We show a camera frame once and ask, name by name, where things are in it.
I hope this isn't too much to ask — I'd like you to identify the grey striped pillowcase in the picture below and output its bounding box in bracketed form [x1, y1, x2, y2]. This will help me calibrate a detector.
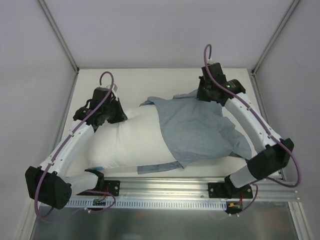
[137, 90, 252, 175]

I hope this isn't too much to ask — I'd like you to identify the white pillow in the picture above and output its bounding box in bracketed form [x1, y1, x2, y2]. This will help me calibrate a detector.
[64, 106, 180, 179]

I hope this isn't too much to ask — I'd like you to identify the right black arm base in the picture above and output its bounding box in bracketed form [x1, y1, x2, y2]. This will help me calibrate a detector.
[207, 176, 253, 199]

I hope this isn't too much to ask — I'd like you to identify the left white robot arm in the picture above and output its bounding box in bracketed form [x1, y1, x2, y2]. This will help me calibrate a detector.
[25, 86, 127, 210]

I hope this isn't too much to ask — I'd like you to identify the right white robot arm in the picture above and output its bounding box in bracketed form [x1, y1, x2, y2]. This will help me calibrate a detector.
[196, 63, 294, 199]

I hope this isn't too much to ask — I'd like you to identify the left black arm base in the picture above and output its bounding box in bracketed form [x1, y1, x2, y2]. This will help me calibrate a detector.
[78, 168, 121, 197]

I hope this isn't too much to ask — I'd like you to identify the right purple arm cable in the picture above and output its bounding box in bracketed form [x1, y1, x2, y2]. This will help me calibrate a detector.
[201, 44, 303, 188]

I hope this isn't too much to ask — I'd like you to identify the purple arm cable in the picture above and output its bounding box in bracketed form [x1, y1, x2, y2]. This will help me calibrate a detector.
[201, 44, 303, 188]
[33, 71, 116, 223]

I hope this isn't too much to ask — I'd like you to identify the left aluminium frame post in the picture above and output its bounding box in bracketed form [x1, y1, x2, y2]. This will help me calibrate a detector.
[37, 0, 81, 74]

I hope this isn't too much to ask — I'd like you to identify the aluminium frame post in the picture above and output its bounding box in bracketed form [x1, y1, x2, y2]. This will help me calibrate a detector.
[251, 0, 302, 73]
[37, 0, 81, 74]

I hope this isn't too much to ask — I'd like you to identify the aluminium mounting rail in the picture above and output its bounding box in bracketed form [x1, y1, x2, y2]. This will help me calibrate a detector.
[106, 177, 301, 202]

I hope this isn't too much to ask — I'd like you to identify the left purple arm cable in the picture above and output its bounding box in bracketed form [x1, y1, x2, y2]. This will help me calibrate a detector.
[33, 71, 116, 223]

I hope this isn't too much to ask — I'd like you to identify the white slotted cable duct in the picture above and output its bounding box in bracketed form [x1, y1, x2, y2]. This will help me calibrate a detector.
[66, 197, 227, 211]

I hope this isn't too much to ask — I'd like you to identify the right aluminium frame post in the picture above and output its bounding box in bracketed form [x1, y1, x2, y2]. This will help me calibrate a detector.
[251, 0, 302, 73]

